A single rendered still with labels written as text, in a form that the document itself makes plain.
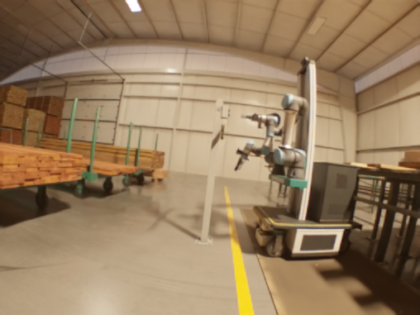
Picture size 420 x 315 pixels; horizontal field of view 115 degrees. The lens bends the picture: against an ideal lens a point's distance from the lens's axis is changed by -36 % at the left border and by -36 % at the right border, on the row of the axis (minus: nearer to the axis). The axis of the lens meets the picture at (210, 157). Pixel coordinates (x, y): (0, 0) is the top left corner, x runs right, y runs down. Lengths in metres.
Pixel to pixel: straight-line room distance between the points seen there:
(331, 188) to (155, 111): 9.98
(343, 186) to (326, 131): 9.90
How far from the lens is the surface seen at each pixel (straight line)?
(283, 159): 1.57
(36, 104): 13.04
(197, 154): 10.19
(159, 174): 5.86
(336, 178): 1.86
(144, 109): 11.22
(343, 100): 12.60
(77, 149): 5.20
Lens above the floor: 0.76
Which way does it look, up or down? 1 degrees up
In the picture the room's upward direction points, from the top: 6 degrees clockwise
